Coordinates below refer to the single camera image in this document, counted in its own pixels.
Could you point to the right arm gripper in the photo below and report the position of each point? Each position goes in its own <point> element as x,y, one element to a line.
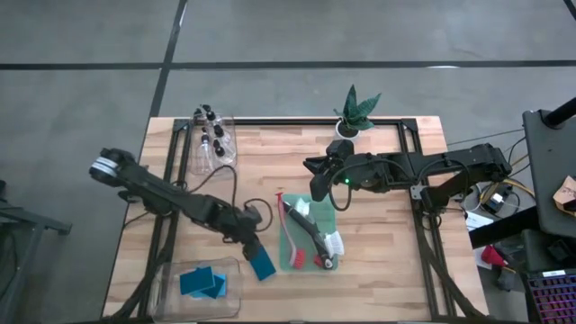
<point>344,168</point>

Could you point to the red silicone basting brush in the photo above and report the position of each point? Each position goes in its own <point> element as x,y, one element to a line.
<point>318,260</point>

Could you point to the black side cart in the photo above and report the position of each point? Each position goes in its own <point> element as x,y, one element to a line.
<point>551,171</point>

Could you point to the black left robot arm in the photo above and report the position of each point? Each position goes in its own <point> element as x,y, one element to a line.
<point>157,193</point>

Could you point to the white paper sheet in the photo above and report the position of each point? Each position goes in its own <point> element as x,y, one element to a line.
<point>477,220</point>

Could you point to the dark blue sponge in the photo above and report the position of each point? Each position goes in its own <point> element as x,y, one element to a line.
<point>217,287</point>
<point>196,280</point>
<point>263,266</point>

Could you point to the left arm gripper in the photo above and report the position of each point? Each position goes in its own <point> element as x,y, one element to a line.
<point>243,222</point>

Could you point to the green translucent tray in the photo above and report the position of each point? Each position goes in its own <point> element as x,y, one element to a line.
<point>315,198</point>

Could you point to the black and white power adapter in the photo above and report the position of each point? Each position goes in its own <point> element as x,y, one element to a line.
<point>495,201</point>

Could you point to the red funnel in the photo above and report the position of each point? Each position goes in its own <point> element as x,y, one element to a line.
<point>491,256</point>

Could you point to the black metal table frame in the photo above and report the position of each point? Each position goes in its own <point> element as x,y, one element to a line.
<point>270,121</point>

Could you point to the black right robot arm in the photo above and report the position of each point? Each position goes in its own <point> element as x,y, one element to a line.
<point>427,166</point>

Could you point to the clear plastic bin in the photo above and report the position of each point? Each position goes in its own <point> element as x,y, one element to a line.
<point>195,167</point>
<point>171,306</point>

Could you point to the black pole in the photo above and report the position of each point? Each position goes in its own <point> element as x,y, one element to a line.
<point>560,113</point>

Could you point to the brown cardboard piece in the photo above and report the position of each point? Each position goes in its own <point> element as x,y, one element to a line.
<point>567,193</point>

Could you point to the black metal stand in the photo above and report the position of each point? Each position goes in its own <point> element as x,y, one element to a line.
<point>27,225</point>

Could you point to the green plant in white pot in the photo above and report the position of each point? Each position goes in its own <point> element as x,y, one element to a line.
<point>355,112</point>

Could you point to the clear black-capped spray bottle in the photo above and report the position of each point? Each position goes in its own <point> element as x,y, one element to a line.
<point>210,118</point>
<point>221,145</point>

